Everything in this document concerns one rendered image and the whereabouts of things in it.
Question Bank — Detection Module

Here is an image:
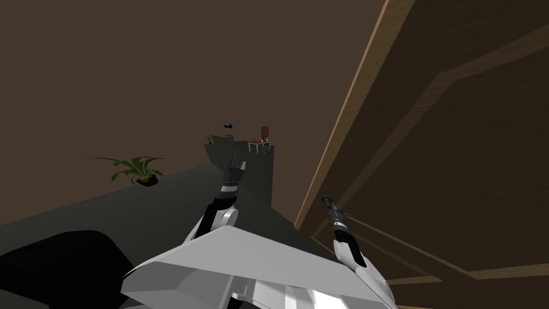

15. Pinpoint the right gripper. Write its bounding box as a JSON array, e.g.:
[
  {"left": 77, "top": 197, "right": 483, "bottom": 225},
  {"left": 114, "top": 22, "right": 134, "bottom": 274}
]
[{"left": 321, "top": 195, "right": 346, "bottom": 224}]

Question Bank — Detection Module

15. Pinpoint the green potted plant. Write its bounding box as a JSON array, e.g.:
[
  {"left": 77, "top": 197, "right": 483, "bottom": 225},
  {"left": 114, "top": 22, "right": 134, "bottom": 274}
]
[{"left": 85, "top": 155, "right": 167, "bottom": 188}]

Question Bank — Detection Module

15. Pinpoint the white table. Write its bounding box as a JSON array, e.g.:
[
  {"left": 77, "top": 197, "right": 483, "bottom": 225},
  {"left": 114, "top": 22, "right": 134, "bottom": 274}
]
[{"left": 248, "top": 138, "right": 272, "bottom": 155}]

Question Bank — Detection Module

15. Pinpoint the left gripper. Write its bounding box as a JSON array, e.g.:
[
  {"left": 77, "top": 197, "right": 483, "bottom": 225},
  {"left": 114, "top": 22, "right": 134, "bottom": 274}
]
[{"left": 221, "top": 156, "right": 247, "bottom": 187}]

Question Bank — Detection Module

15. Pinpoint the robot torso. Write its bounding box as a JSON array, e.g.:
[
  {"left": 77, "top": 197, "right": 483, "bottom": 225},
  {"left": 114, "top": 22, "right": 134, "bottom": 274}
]
[{"left": 121, "top": 225, "right": 389, "bottom": 309}]

